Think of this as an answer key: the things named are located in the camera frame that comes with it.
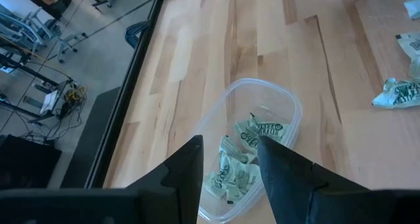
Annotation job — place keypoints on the clear plastic bin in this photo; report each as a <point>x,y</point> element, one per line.
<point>282,99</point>

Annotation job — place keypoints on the white paper pad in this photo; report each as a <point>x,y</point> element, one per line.
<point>49,102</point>

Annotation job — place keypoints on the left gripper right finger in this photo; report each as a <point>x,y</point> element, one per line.
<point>311,201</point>

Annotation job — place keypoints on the grey chair base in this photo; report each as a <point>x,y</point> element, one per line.
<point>70,43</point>

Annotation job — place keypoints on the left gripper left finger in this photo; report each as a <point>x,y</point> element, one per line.
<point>164,201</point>

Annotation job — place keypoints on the black aluminium table frame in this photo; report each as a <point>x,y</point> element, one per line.
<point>124,96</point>

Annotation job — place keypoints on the black case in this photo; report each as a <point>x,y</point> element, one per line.
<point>26,161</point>

